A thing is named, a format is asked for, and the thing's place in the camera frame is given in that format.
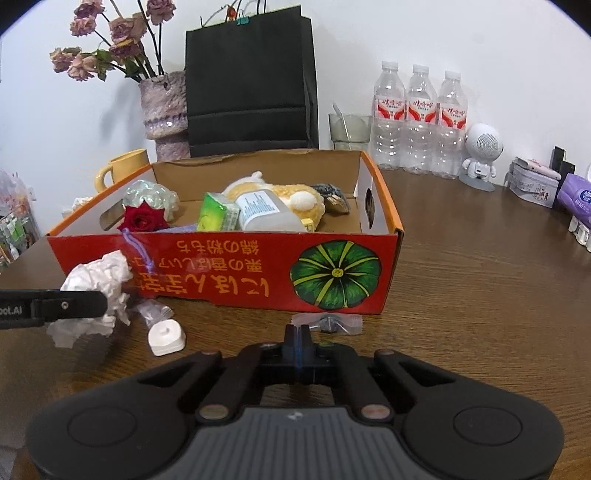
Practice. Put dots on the purple tissue pack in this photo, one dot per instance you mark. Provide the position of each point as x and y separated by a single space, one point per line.
577 194

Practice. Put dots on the red rose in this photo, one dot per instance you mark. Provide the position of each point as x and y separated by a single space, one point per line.
143 219

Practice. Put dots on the spoon in glass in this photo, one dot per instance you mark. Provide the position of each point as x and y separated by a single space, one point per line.
340 120

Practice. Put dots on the clear water bottle red label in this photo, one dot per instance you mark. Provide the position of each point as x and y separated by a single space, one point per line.
420 124
450 129
388 120

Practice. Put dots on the colourful packets rack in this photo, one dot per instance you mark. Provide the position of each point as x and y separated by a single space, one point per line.
14 217

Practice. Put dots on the dried pink rose bouquet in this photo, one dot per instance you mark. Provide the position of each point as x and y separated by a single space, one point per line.
115 41

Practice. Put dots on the white squeeze tube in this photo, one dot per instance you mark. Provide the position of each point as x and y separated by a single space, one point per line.
161 334

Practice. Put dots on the white wall outlet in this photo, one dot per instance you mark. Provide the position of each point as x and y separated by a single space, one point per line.
31 193

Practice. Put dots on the black paper bag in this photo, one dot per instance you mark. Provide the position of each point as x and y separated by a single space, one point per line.
249 92

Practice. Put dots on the green packet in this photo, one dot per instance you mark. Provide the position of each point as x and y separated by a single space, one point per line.
217 212

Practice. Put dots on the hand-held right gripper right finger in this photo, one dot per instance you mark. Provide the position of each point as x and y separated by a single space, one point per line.
305 344

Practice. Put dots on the teal binder clip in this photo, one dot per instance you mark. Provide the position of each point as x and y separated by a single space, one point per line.
241 20

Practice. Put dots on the white robot figurine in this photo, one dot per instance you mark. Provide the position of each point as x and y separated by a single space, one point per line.
482 147

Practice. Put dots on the clear glass cup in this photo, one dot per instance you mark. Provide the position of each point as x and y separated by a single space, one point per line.
351 134

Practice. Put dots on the pink case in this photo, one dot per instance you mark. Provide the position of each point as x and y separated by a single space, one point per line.
538 167

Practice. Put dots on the white and tan plush toy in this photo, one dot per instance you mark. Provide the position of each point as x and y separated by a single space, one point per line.
291 196

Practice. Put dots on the yellow mug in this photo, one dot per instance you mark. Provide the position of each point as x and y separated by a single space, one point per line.
124 168

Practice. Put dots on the orange cardboard box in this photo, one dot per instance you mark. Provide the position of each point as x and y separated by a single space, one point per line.
231 272

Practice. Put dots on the clear dark item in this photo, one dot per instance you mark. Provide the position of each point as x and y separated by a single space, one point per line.
330 323

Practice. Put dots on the black boxes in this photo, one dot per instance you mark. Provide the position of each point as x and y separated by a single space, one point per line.
564 161

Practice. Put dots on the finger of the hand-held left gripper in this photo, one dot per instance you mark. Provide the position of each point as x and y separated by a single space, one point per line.
74 304

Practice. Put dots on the large white tissue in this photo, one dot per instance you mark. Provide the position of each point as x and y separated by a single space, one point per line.
99 277

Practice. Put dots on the grey tin box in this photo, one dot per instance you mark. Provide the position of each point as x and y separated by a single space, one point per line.
531 189

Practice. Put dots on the dark snack packet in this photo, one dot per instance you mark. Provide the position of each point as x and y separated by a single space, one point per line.
332 196

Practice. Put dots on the white plastic jar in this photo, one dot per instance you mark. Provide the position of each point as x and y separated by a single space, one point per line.
265 210

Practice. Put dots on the mottled purple ceramic vase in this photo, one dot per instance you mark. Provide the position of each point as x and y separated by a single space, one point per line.
164 115

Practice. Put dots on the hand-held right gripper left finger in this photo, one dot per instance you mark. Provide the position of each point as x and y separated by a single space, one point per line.
292 344

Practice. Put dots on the small crumpled white tissue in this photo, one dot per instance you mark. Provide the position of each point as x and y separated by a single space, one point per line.
83 201

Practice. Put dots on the iridescent plastic bag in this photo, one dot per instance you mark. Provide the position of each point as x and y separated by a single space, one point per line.
152 196

